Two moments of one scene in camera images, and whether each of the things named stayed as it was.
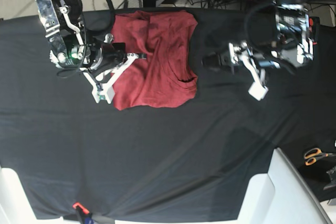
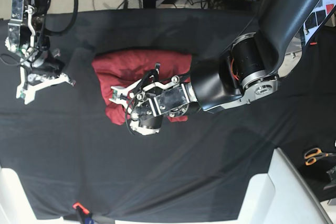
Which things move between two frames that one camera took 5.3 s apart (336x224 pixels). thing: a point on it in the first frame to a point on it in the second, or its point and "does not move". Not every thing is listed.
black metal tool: (332, 174) does not move
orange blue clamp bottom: (85, 215) does not move
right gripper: (242, 51) to (147, 106)
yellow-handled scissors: (311, 156) does not move
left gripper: (110, 62) to (47, 71)
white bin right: (281, 196) does not move
